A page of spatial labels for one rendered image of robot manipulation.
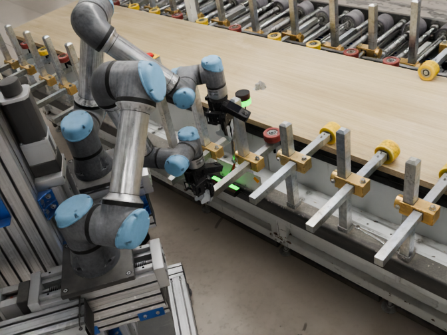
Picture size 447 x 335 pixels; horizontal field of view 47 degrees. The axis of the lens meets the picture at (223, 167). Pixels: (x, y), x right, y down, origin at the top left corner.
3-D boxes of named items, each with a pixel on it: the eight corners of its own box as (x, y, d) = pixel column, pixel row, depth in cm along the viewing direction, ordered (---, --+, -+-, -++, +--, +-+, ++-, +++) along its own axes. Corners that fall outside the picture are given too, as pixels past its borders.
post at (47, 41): (72, 108, 321) (44, 37, 292) (69, 107, 323) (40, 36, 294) (77, 106, 323) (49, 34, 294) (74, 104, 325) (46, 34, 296)
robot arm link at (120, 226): (105, 244, 152) (129, 67, 157) (149, 251, 146) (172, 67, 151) (81, 245, 141) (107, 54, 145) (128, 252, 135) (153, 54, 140)
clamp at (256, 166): (257, 173, 214) (256, 163, 211) (234, 162, 223) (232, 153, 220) (266, 165, 217) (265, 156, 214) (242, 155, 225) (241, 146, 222)
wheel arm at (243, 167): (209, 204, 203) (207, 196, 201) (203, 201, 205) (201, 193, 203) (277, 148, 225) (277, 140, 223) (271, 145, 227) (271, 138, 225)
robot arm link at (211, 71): (199, 55, 187) (221, 52, 186) (204, 82, 194) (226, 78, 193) (197, 65, 181) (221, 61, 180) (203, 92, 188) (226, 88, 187)
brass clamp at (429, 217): (431, 227, 162) (432, 216, 159) (392, 211, 170) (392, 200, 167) (440, 216, 165) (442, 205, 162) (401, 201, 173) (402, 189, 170)
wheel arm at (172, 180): (173, 187, 222) (171, 179, 219) (168, 184, 224) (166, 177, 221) (239, 137, 244) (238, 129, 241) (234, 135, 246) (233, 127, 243)
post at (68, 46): (94, 118, 305) (66, 44, 277) (91, 117, 308) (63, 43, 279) (99, 115, 307) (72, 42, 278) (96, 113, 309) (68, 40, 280)
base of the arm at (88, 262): (72, 284, 152) (60, 261, 146) (73, 248, 164) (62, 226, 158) (122, 270, 153) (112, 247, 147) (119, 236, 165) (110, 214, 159)
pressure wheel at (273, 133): (276, 159, 223) (273, 138, 216) (262, 154, 228) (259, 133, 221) (287, 150, 227) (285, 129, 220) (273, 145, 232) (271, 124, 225)
